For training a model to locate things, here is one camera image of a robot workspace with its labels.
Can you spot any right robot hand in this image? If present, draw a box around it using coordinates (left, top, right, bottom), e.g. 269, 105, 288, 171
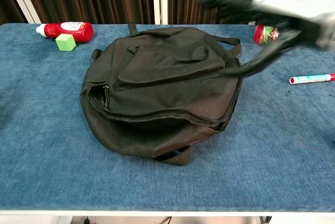
198, 0, 335, 78

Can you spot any black fabric backpack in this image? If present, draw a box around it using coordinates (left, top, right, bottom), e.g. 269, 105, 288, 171
80, 22, 244, 166

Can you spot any green chips can red lid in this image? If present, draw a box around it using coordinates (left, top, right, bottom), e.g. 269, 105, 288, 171
254, 24, 283, 46

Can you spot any teal marker with red cap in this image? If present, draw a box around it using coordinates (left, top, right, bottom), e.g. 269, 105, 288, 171
289, 73, 335, 85

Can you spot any blue felt table cover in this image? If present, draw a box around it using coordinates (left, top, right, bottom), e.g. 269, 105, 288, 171
0, 23, 335, 211

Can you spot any red bottle with white cap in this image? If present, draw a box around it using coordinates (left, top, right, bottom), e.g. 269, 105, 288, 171
36, 21, 94, 43

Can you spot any green cube block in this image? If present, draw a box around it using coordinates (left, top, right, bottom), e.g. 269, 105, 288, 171
55, 34, 77, 52

